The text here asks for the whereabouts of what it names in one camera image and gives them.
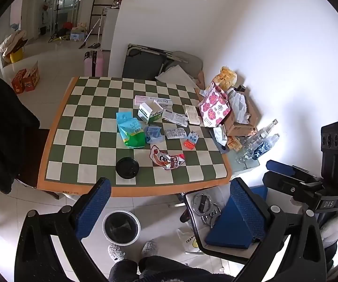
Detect blue box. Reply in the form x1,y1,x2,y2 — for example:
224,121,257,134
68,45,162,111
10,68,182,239
205,186,268,249

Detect blue plastic wrapper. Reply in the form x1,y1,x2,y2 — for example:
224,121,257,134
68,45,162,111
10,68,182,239
144,125,163,144

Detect white green medicine box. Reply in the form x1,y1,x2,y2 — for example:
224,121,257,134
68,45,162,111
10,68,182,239
136,102,164,124

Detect yellow bag with clothes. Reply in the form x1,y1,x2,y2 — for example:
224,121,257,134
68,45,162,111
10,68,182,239
0,29,29,63

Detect black chair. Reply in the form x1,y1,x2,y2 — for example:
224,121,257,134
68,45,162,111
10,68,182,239
0,76,50,195

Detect broom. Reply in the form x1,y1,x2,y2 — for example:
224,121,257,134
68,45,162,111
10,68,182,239
79,18,102,49

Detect red snack wrapper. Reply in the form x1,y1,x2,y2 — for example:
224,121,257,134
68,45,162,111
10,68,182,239
149,145,185,171

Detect clear glass bottle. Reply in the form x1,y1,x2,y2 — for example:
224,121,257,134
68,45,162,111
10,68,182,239
236,119,279,163

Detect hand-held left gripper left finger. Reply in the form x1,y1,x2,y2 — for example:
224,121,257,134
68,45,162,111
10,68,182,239
15,178,112,282

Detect folded grey camp bed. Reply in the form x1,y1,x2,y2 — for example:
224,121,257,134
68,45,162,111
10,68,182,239
122,43,175,81

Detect small red blue packet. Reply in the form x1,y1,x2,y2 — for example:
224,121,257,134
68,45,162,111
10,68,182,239
183,130,199,151

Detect green blue snack packet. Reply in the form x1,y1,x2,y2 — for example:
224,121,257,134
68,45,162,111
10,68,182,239
116,111,145,149

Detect brown cardboard box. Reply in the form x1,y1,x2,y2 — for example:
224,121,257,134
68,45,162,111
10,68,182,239
219,94,259,137

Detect black coat rack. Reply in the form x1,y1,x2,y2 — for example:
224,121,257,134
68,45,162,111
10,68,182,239
48,0,66,44

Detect white plastic bag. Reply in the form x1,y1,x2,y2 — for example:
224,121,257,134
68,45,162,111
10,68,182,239
227,88,251,124

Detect checkered green white table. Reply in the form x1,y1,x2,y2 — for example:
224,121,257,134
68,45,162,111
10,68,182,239
37,76,232,198

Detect person's right hand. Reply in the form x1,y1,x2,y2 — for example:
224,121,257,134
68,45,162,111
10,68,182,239
319,211,338,249

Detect yellow snack bag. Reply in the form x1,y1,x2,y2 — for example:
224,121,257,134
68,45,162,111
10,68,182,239
214,66,238,92

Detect blue label plastic bottle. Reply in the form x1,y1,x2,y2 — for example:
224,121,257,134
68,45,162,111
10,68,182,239
247,133,280,161

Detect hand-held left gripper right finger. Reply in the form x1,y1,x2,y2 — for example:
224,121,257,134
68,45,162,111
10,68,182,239
230,178,326,282

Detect grey fuzzy slipper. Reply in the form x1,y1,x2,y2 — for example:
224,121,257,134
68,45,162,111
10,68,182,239
107,243,127,262
141,240,159,257

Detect red cardboard box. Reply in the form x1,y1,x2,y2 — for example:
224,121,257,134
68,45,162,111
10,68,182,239
11,61,41,95

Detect pink suitcase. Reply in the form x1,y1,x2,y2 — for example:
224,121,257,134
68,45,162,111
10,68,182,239
83,50,106,77

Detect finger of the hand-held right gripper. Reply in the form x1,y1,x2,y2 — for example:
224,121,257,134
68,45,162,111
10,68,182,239
266,159,322,184
262,172,319,204

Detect metal ring parts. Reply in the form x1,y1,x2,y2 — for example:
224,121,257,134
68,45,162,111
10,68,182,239
191,192,221,227

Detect pink flowered paper bag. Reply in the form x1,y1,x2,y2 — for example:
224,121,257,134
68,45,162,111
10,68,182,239
198,82,232,127

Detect pink white long box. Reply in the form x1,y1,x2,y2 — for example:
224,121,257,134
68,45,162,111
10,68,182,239
134,95,173,109

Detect small orange packet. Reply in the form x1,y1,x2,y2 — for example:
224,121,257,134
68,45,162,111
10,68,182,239
227,137,243,153

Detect white flat medicine box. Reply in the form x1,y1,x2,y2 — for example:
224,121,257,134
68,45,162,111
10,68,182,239
161,109,189,128

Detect silver blister pack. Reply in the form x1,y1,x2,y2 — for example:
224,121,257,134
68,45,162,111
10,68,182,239
164,127,188,139

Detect yellow smiley plastic bag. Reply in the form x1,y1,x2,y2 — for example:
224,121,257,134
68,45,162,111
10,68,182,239
177,226,206,255

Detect black round lid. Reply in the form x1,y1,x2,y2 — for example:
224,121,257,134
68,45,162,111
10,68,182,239
115,157,140,179

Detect crumpled white tissue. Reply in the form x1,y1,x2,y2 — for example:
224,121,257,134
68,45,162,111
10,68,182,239
213,125,229,146

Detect black trash bin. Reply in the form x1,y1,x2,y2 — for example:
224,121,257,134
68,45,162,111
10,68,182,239
102,210,141,246

